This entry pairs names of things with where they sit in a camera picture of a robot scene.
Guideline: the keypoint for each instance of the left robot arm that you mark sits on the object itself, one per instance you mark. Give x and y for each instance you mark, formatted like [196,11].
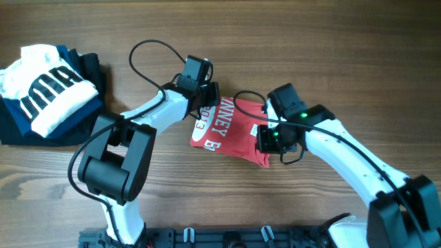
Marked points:
[116,159]

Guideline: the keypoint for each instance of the blue folded garment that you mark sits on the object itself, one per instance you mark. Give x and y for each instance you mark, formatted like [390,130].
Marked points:
[69,118]

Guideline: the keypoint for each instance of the black folded garment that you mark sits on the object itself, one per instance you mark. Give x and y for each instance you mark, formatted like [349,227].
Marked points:
[15,128]

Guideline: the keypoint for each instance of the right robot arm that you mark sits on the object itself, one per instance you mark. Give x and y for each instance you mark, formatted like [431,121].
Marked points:
[402,211]

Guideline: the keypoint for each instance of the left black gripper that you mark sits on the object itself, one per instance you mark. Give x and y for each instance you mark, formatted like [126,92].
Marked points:
[211,94]

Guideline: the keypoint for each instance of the red t-shirt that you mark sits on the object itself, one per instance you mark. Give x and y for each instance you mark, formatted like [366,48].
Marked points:
[226,130]

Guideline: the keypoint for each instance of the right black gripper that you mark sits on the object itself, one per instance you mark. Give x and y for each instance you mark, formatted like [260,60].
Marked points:
[263,144]

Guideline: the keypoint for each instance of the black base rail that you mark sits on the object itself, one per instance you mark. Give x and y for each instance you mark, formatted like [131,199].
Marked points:
[264,237]

